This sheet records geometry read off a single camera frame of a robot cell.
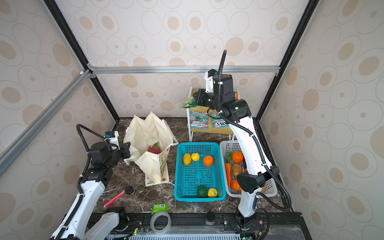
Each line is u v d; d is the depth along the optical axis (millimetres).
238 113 453
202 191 778
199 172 910
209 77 575
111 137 658
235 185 796
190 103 679
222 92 469
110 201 795
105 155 592
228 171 882
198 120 936
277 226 733
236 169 875
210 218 662
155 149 944
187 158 921
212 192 779
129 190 744
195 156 922
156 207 773
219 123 922
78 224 414
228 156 965
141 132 948
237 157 916
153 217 729
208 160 906
